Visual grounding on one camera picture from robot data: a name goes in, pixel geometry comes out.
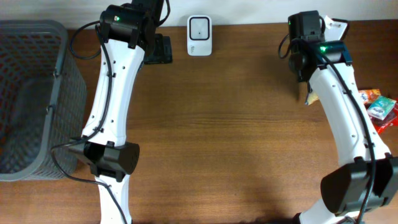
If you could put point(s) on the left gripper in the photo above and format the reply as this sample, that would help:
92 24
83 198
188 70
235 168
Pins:
163 54

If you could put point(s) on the beige wet wipes pack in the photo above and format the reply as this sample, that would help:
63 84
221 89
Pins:
311 98

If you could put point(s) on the orange tissue pack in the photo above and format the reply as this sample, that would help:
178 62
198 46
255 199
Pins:
369 96

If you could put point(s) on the teal tissue pack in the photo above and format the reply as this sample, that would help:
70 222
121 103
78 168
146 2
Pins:
381 107

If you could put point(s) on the red candy bag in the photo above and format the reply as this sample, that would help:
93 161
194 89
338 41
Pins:
390 120

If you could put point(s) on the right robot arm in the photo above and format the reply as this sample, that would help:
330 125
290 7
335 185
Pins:
367 175

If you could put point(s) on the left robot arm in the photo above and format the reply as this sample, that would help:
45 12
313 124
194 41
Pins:
128 40

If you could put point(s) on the white barcode scanner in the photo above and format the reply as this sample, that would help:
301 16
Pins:
199 36

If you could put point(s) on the grey plastic mesh basket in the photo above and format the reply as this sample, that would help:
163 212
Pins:
43 97

